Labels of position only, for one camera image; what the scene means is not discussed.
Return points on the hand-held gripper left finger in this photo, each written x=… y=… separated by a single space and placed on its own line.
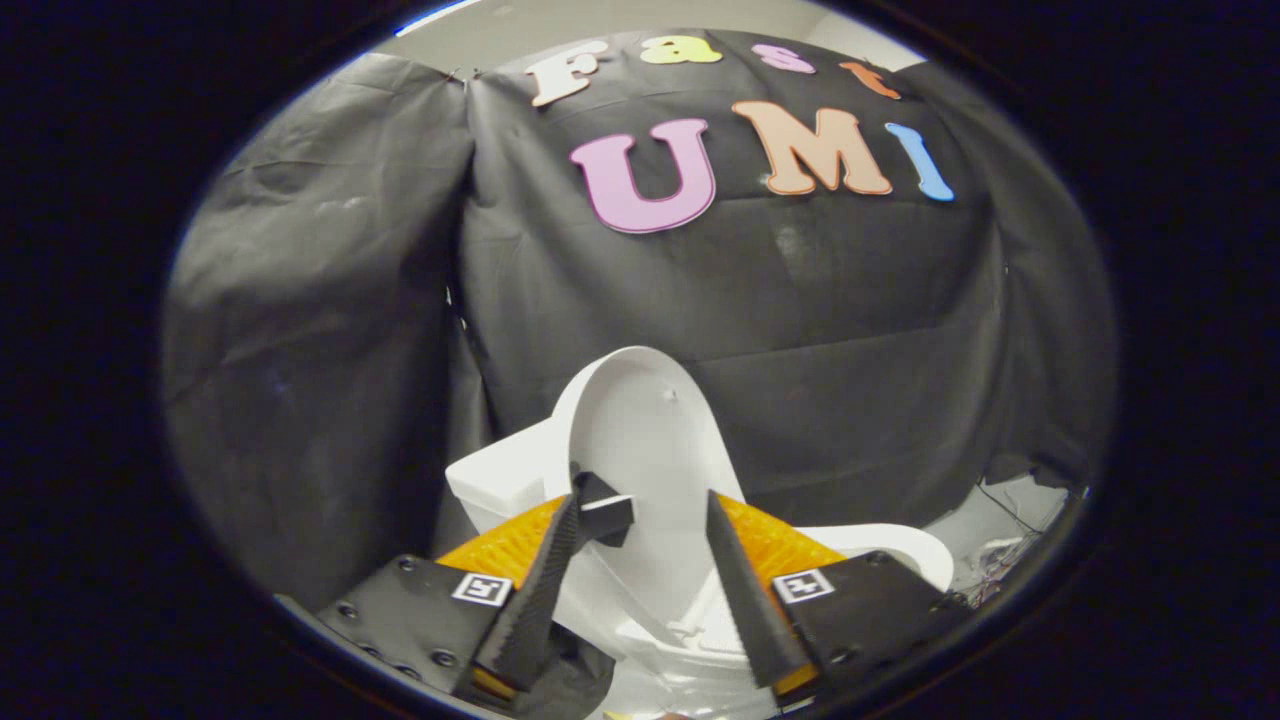
x=530 y=610

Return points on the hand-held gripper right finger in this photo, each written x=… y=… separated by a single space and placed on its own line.
x=750 y=610

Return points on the white toilet bowl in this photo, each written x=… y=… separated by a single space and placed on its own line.
x=680 y=655

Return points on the black backdrop cloth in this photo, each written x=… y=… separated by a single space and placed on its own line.
x=850 y=330

